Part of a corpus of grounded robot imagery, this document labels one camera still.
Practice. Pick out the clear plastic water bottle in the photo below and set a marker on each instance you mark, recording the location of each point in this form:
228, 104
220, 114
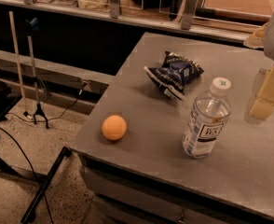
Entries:
208, 117

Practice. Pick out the black tripod light stand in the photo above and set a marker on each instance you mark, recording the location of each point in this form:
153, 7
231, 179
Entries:
32, 25

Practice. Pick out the metal guard rail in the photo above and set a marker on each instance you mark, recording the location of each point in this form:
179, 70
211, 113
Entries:
231, 20

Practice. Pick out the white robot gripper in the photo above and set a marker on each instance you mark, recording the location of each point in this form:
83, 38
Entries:
263, 104

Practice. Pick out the dark blue chip bag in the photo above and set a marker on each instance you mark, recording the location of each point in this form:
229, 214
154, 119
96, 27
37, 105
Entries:
174, 75

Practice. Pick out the grey metal drawer cabinet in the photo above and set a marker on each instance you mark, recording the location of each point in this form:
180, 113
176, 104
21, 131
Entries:
122, 197

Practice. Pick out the white pole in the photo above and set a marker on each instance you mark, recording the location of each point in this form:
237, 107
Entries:
18, 63

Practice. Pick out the orange ball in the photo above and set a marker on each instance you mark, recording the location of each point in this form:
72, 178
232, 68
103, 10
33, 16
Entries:
114, 127

